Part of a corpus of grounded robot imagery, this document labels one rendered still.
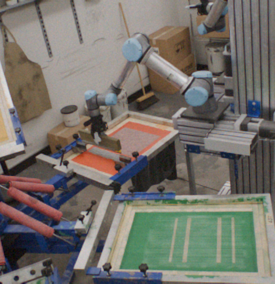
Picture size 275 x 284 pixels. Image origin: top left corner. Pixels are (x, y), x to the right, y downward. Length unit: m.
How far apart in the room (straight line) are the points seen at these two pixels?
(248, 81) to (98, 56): 3.16
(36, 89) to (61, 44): 0.64
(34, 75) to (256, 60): 2.88
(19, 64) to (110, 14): 1.51
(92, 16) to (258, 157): 3.20
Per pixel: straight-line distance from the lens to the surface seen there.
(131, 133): 3.00
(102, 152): 2.83
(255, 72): 2.44
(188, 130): 2.55
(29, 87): 4.66
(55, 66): 4.94
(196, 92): 2.24
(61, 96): 5.03
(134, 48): 2.25
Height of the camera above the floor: 2.34
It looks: 29 degrees down
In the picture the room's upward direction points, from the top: 11 degrees counter-clockwise
